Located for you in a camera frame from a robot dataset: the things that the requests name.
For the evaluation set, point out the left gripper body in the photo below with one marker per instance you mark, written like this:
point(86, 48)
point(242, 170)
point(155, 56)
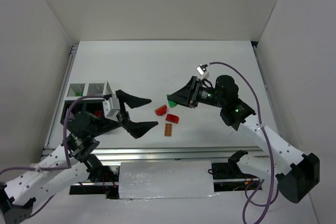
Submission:
point(124, 116)

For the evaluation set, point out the aluminium frame rail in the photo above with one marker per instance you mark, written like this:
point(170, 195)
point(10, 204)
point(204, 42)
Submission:
point(117, 155)

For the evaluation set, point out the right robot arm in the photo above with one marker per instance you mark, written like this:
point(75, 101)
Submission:
point(296, 173)

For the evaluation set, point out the red curved lego brick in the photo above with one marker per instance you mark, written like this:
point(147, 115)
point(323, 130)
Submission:
point(162, 110)

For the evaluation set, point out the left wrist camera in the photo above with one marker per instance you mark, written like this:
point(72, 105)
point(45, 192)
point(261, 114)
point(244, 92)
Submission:
point(111, 108)

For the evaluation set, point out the green square lego brick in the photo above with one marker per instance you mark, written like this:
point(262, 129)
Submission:
point(171, 104)

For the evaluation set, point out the white slatted container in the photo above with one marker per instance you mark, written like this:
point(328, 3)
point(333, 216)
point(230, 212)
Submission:
point(87, 88)

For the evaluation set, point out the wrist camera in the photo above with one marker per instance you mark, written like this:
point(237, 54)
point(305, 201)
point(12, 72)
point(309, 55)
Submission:
point(111, 108)
point(203, 72)

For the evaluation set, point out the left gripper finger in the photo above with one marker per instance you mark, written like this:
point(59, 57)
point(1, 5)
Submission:
point(138, 129)
point(130, 100)

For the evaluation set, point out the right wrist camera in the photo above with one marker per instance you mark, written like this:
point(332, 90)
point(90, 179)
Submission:
point(203, 72)

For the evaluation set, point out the black slatted container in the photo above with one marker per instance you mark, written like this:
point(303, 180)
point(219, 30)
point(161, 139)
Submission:
point(82, 121)

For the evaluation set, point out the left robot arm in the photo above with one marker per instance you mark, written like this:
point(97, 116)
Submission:
point(72, 161)

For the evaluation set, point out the orange flat lego plate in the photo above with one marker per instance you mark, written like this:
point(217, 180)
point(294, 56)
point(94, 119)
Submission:
point(168, 129)

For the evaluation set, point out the silver tape sheet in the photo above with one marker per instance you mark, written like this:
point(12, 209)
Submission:
point(157, 180)

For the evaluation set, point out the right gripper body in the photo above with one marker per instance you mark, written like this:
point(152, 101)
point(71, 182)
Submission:
point(194, 92)

